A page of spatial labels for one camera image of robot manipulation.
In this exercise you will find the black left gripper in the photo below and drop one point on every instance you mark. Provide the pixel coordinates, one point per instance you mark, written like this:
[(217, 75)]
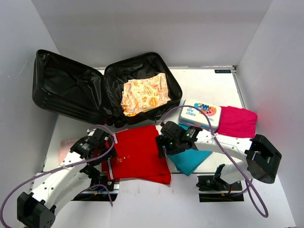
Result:
[(109, 142)]

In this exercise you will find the red polo shirt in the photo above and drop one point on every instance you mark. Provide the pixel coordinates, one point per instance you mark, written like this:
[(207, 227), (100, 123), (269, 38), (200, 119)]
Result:
[(137, 157)]

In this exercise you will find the teal shirt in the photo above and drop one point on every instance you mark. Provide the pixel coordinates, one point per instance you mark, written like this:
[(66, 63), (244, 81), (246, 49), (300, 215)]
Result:
[(186, 162)]

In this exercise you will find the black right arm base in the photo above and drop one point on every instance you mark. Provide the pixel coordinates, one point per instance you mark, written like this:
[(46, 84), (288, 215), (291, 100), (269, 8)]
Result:
[(212, 191)]

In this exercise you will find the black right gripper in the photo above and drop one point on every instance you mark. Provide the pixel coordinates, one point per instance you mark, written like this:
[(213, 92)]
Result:
[(162, 140)]

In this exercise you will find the black hard-shell suitcase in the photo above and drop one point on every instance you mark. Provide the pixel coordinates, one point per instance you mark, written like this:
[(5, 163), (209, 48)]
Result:
[(78, 91)]

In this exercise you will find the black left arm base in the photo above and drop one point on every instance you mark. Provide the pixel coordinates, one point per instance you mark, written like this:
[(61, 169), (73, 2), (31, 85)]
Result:
[(101, 190)]

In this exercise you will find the orange patterned white pouch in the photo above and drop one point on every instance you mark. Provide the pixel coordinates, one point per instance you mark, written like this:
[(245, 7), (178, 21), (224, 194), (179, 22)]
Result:
[(142, 95)]

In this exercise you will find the magenta garment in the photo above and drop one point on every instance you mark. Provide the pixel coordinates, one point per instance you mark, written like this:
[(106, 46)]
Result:
[(237, 122)]

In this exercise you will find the pink folded towel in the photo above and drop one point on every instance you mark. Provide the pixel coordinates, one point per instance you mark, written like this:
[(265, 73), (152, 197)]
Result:
[(65, 149)]

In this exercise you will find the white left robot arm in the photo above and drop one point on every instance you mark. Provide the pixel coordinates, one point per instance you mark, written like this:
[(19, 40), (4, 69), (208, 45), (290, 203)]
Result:
[(38, 209)]

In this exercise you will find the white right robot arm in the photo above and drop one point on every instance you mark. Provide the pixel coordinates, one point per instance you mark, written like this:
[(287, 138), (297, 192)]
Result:
[(251, 158)]

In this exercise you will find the first aid tin box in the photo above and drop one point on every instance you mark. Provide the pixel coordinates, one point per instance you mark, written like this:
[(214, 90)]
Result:
[(192, 115)]

